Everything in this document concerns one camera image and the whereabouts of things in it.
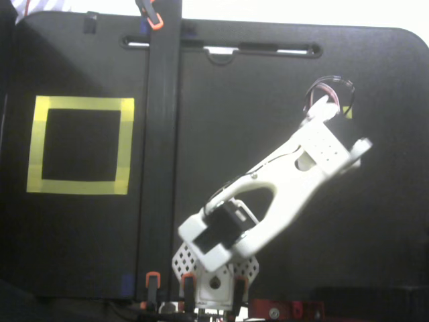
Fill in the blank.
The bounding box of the dark blue tape piece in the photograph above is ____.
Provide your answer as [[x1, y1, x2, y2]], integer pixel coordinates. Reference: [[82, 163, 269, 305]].
[[119, 274, 135, 299], [82, 11, 99, 35]]

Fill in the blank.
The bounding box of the red angle bracket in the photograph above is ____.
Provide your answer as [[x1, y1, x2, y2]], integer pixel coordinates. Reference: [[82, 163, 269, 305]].
[[249, 299, 292, 319]]

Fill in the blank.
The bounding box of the yellow tape square outline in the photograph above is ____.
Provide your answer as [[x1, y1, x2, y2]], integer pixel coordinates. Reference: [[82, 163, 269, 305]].
[[26, 96, 135, 195]]

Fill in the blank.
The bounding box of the white striped cloth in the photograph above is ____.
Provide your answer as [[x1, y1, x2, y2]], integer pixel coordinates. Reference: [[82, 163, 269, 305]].
[[13, 0, 78, 24]]

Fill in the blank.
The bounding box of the red white servo cable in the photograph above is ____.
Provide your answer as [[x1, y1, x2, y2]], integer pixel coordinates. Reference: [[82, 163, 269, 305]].
[[302, 76, 356, 119]]

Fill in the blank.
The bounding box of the orange black spring clamp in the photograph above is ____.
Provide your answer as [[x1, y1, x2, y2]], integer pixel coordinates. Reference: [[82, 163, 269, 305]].
[[182, 272, 196, 311], [233, 276, 249, 318], [140, 270, 162, 315], [135, 0, 165, 31]]

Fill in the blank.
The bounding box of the long black flat strip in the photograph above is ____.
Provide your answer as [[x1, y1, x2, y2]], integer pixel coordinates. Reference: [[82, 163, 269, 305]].
[[136, 0, 184, 301]]

